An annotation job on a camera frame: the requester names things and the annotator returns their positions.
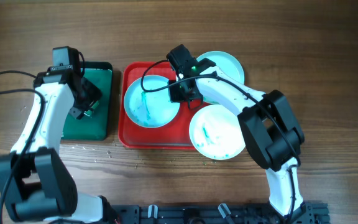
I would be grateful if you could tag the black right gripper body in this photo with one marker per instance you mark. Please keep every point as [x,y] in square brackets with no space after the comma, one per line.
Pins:
[178,94]

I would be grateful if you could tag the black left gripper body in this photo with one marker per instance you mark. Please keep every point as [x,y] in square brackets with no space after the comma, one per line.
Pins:
[84,100]

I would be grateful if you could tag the white plate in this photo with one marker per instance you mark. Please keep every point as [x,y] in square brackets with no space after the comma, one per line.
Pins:
[149,109]
[215,133]
[228,64]

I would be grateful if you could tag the green yellow sponge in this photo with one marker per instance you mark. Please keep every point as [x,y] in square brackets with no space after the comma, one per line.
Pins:
[90,111]

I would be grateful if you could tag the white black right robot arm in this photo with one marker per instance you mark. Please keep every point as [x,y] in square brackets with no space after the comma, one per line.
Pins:
[271,132]

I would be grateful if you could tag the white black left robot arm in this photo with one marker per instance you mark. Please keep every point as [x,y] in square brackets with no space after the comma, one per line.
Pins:
[35,185]

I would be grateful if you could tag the dark green tray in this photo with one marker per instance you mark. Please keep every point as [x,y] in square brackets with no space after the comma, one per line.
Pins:
[93,128]

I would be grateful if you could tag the red plastic tray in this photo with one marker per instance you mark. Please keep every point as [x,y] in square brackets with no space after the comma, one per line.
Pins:
[172,136]

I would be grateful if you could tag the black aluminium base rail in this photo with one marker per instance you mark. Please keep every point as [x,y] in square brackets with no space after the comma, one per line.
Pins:
[259,213]

